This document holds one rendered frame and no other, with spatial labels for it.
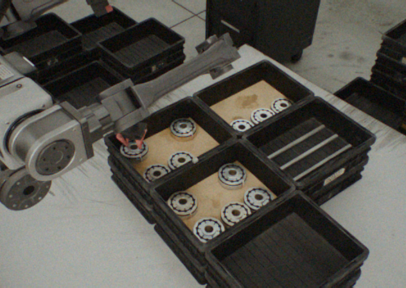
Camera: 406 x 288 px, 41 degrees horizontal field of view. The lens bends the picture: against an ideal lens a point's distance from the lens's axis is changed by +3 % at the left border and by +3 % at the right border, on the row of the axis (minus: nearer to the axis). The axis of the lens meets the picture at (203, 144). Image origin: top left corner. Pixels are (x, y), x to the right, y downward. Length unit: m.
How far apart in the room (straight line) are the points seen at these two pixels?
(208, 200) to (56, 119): 0.82
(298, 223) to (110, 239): 0.66
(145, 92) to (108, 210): 0.81
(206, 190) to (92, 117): 0.78
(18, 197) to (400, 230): 1.30
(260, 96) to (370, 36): 2.12
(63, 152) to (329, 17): 3.46
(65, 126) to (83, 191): 0.96
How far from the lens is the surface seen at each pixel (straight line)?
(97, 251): 1.92
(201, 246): 1.62
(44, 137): 1.14
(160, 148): 2.02
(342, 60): 3.99
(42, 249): 1.97
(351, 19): 4.43
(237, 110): 2.19
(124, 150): 1.96
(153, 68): 2.93
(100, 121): 1.21
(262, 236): 1.78
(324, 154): 2.06
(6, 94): 1.23
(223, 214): 1.78
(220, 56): 1.42
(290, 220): 1.84
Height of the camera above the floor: 2.28
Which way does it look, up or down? 45 degrees down
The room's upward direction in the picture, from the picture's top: 1 degrees clockwise
